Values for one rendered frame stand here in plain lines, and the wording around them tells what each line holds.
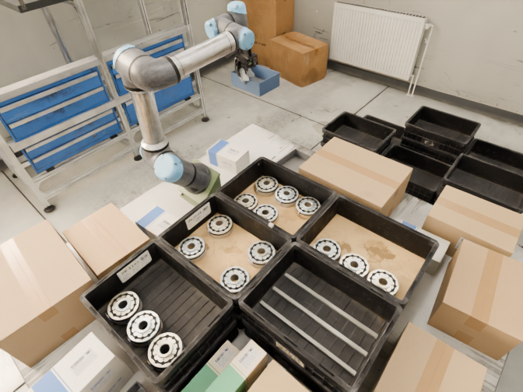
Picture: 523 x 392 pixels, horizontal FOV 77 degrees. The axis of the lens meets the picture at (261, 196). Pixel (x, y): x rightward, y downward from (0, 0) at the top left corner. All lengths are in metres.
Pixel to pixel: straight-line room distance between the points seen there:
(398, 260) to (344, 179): 0.40
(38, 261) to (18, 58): 2.42
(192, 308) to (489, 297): 0.96
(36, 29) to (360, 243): 3.12
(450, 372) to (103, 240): 1.23
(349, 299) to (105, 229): 0.97
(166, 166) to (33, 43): 2.36
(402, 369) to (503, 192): 1.47
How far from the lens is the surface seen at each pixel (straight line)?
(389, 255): 1.32
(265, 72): 1.82
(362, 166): 1.54
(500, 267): 1.41
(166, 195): 1.75
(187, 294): 1.22
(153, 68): 1.24
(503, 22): 3.84
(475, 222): 1.52
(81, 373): 1.16
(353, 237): 1.34
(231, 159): 1.74
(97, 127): 3.00
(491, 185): 2.35
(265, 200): 1.45
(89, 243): 1.45
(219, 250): 1.29
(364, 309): 1.19
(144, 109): 1.41
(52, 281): 1.35
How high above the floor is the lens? 1.86
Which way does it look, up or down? 45 degrees down
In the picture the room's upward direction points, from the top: 3 degrees counter-clockwise
